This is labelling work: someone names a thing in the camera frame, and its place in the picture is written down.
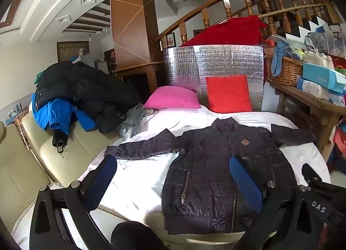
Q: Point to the silver foil insulation panel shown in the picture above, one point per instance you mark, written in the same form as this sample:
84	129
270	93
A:
224	61

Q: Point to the clear plastic bag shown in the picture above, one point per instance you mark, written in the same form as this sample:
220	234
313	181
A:
316	40

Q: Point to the red pillow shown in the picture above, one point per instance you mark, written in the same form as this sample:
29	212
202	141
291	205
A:
228	93

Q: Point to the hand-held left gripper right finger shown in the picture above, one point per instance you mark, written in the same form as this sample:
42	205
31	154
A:
247	186

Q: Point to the wicker basket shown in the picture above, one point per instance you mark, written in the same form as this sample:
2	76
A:
286	71

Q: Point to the blue cloth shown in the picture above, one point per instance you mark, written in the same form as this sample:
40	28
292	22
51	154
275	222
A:
278	55

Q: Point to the grey cloth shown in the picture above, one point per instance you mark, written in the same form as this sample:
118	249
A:
133	120

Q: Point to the red bag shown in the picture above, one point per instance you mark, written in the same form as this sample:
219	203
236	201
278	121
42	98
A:
340	140

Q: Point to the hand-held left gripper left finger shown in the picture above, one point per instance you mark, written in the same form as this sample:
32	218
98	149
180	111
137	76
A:
102	181

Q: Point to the cream leather sofa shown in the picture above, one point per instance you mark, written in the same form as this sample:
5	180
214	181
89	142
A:
24	163

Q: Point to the wooden side table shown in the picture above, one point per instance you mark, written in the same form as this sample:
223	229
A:
310	106

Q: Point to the white paper bag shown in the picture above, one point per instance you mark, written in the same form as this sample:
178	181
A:
336	39

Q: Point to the small picture frame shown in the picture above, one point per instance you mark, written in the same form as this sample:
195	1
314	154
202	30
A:
170	40

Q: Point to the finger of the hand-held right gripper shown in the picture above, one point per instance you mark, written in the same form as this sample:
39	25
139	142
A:
323	204

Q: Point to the white tissue packet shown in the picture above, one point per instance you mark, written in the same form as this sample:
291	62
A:
312	88

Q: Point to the dark navy puffer jacket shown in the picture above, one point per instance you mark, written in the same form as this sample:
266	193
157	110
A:
208	163

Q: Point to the red cloth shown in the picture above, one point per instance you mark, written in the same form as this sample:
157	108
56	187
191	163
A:
229	32

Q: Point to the light blue cardboard box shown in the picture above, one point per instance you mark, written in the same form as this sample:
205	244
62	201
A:
321	75

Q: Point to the green cloth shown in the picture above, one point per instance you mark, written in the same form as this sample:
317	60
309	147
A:
39	77

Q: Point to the blue jacket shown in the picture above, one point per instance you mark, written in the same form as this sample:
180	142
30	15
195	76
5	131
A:
54	115

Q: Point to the white bed sheet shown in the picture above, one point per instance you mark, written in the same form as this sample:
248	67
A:
140	179

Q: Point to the black puffer coat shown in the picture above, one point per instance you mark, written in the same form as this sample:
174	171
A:
89	88

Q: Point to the pink pillow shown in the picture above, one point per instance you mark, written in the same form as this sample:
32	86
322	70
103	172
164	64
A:
173	98

